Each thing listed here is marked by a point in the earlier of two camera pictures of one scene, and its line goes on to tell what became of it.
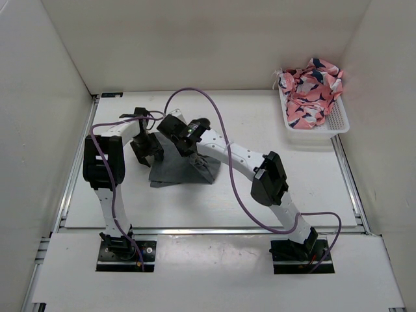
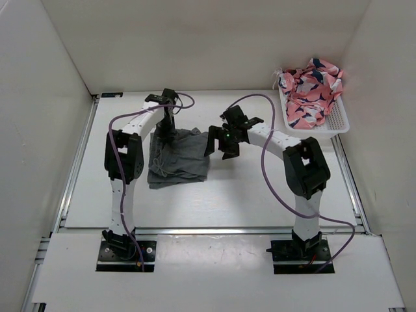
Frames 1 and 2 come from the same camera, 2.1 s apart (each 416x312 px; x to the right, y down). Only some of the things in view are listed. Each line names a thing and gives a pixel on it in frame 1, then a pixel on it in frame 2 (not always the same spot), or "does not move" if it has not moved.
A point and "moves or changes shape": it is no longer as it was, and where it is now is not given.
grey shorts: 176,168 moves or changes shape
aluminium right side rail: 357,203 does not move
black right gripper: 184,154 -> 216,132
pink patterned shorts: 308,91 does not move
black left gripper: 155,148 -> 168,135
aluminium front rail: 207,232 does not move
